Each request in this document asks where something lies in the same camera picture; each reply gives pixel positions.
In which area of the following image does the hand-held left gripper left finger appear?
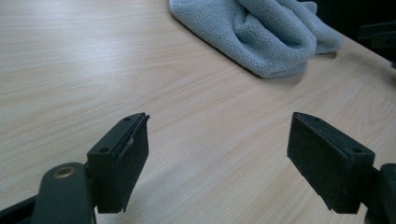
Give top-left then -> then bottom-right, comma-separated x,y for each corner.
86,112 -> 150,215

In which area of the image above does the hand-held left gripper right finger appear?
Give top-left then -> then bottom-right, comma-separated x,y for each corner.
286,111 -> 376,215

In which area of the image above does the light blue towel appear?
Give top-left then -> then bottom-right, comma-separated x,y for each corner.
168,0 -> 345,79

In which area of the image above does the black metal frame part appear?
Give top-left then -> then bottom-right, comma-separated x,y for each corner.
358,21 -> 396,50

